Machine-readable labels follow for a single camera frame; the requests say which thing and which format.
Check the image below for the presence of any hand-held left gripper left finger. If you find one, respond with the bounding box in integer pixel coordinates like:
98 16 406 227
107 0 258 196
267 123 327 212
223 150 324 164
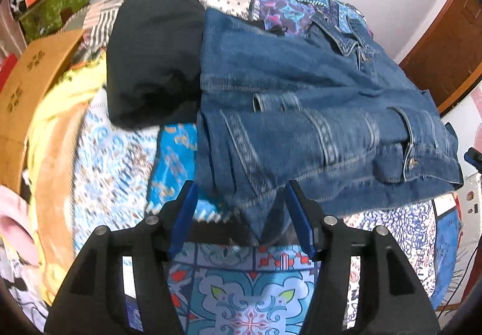
44 180 199 335

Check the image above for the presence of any blue denim jacket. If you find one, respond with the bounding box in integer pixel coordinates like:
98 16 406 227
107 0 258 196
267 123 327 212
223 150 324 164
196 8 465 242

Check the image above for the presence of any green patterned bag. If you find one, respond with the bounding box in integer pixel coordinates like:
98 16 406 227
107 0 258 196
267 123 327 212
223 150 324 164
19 0 92 39

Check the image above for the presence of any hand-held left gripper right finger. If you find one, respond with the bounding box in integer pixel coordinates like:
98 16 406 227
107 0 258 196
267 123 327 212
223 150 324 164
284 180 441 335

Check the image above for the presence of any pink cloth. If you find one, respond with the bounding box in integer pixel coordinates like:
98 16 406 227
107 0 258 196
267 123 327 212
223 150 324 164
0 184 40 268

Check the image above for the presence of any black floor cable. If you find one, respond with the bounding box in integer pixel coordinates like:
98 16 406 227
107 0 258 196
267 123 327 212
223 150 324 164
436 245 477 312

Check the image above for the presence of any black garment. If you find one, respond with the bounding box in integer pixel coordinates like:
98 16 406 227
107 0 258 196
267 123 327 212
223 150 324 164
106 0 207 130

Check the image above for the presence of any yellow blanket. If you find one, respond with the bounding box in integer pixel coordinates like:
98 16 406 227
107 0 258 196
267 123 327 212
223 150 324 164
23 52 111 305

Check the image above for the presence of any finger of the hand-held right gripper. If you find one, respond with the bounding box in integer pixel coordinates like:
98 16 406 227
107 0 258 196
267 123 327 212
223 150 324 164
464 147 482 172

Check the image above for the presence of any blue patterned bedsheet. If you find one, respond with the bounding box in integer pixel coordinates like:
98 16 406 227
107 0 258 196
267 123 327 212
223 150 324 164
71 90 467 335

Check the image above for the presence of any wooden door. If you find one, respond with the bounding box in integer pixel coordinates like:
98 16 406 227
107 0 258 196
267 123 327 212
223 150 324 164
399 0 482 114

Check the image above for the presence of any striped cloth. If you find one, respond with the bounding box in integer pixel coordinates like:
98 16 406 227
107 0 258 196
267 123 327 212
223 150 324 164
83 0 127 36

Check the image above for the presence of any wooden lap desk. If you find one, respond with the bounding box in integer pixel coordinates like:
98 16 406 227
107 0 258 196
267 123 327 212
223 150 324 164
0 29 86 193

